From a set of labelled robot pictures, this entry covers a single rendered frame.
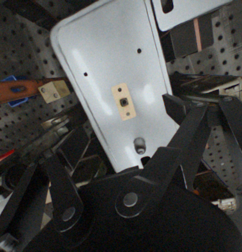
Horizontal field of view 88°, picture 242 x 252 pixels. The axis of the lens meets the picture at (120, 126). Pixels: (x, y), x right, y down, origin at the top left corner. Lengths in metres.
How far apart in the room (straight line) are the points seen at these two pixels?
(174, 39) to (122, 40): 0.12
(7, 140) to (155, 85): 0.87
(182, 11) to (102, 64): 0.19
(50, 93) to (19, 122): 0.59
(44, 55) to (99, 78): 0.43
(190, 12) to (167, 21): 0.05
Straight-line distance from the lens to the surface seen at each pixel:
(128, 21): 0.33
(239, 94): 0.36
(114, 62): 0.31
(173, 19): 0.34
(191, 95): 0.33
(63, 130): 0.30
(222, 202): 0.54
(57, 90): 0.28
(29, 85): 0.30
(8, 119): 0.90
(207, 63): 0.71
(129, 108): 0.31
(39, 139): 0.25
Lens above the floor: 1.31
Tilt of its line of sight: 67 degrees down
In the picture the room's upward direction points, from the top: 176 degrees counter-clockwise
